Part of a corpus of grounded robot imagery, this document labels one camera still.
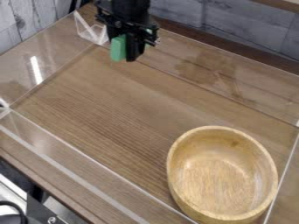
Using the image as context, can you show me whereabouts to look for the black metal frame bracket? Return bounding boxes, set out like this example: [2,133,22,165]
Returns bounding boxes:
[25,185,69,224]

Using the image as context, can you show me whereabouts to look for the clear acrylic enclosure wall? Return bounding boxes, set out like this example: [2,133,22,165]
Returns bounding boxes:
[0,15,299,224]

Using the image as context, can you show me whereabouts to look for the green rectangular block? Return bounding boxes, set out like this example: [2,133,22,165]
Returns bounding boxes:
[109,28,154,63]

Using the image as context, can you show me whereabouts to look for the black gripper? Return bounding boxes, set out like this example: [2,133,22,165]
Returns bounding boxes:
[94,0,160,62]

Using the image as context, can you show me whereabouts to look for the black cable at corner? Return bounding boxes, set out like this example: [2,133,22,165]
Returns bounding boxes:
[0,200,28,224]

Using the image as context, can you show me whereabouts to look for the round wooden bowl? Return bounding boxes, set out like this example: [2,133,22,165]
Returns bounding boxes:
[165,126,277,224]

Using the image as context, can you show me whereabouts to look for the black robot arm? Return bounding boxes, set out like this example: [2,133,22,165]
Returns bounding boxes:
[94,0,158,62]

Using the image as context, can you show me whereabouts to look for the clear acrylic corner bracket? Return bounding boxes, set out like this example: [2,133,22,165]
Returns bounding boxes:
[73,11,108,46]

